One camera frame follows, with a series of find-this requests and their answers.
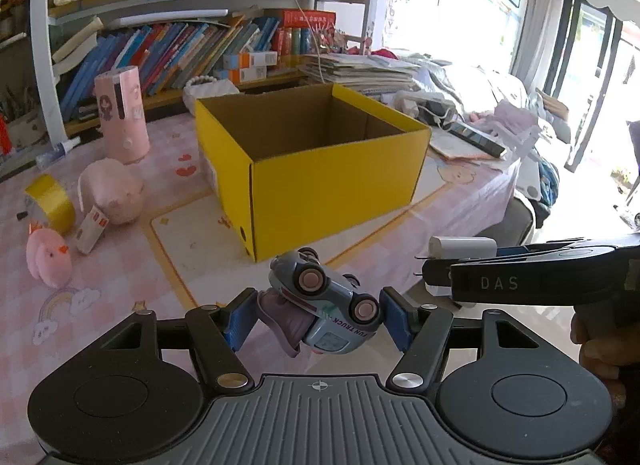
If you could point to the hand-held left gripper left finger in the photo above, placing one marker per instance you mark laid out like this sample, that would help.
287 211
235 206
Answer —
242 320

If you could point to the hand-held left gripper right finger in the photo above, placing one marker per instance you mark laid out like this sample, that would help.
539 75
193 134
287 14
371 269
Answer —
397 320

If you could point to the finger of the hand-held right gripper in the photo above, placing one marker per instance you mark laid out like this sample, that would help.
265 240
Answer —
510 252
436 272

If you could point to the white charger block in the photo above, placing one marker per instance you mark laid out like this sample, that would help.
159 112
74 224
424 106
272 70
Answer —
460 246

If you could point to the grey toy truck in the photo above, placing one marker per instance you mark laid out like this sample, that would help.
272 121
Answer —
325 315

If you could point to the yellow cardboard box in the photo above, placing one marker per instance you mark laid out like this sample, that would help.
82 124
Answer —
325 200

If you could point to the pink plush pig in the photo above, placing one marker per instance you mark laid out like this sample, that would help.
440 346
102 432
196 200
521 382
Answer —
115 190

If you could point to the yellow tape roll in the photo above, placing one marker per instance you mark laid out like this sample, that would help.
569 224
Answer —
55 202

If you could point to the person's right hand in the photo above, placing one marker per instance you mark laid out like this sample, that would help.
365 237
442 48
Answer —
597 350

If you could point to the dark patterned long box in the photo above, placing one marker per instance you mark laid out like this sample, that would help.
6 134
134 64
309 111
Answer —
477 140

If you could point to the pink plastic bag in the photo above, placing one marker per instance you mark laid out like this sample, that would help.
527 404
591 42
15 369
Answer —
517 127

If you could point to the pink checked tablecloth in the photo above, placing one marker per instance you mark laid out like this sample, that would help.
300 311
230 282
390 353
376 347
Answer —
125 265

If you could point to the small red white carton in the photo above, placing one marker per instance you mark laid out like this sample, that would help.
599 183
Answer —
90 230

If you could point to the pink plush chick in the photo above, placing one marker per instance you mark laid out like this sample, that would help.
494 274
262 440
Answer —
47 260

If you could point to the stack of paper booklets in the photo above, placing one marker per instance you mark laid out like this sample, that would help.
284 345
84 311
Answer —
360 72

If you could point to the white curtain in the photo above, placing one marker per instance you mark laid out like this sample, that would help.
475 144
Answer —
542 35

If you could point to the white quilted handbag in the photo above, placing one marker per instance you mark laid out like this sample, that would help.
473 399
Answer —
210 92

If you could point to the pink cylindrical humidifier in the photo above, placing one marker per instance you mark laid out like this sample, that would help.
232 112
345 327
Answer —
122 120

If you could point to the clear spray bottle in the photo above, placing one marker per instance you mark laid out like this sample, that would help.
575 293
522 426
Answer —
55 154

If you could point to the orange white carton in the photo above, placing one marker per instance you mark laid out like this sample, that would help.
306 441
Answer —
250 60

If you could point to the row of leaning books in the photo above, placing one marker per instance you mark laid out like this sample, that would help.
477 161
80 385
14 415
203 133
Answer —
170 55

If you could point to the flat red box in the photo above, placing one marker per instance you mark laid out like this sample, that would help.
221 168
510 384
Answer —
307 20

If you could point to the white pen holder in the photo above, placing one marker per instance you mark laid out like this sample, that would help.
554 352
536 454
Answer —
25 130

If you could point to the red tassel ornament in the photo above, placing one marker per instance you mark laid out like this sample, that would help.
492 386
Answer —
4 137

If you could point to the white bookshelf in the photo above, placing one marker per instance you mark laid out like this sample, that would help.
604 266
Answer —
42 70

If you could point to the open thick book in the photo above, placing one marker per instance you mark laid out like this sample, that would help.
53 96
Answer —
75 42

